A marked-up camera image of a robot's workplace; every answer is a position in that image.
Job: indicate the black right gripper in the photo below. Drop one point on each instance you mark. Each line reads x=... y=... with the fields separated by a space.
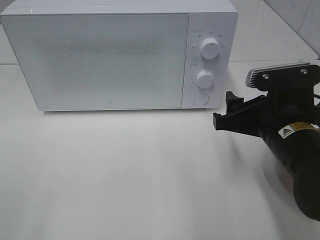
x=289 y=114

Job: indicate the white round door button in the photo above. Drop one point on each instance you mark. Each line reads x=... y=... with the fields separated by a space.
x=201 y=99

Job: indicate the white microwave door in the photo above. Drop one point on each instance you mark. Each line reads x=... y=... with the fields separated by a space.
x=86 y=62

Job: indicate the lower white round knob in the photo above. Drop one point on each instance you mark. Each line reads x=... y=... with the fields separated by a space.
x=205 y=79

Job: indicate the white round knob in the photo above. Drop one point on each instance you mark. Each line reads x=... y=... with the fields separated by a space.
x=205 y=79
x=210 y=47

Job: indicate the upper white round knob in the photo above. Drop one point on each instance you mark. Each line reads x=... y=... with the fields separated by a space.
x=210 y=47

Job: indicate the white microwave oven body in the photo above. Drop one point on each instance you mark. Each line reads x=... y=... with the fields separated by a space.
x=205 y=18

